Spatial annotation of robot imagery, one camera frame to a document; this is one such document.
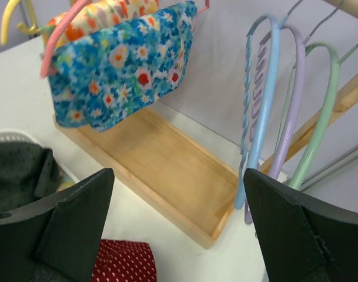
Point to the orange yellow floral skirt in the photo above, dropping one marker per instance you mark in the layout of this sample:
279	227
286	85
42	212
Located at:
104	14

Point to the dark grey dotted skirt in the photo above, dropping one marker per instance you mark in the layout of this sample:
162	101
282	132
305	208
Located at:
28	172

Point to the yellow hanger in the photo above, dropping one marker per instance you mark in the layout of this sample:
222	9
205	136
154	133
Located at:
11	6

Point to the light blue hanger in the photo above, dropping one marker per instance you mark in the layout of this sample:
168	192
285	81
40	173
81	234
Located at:
258	96

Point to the lilac hanger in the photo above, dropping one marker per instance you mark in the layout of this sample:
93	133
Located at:
258	98

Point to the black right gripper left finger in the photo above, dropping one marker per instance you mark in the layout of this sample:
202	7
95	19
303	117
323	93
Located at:
56	238

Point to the wooden clothes rack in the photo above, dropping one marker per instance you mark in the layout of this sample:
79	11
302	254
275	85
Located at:
178	177

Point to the white perforated plastic basket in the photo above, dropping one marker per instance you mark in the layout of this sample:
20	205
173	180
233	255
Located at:
16	135

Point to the blue floral skirt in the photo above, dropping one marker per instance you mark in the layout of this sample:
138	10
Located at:
111	104

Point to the mint green hanger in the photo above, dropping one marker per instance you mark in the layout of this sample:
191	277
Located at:
336	103

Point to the pink hanger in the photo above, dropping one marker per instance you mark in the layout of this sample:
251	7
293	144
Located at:
111	42

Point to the red polka dot skirt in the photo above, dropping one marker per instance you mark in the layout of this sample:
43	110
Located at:
124	261

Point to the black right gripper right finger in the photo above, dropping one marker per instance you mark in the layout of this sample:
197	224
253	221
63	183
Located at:
301	237

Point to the pastel floral skirt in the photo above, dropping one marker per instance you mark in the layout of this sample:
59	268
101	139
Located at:
66	182

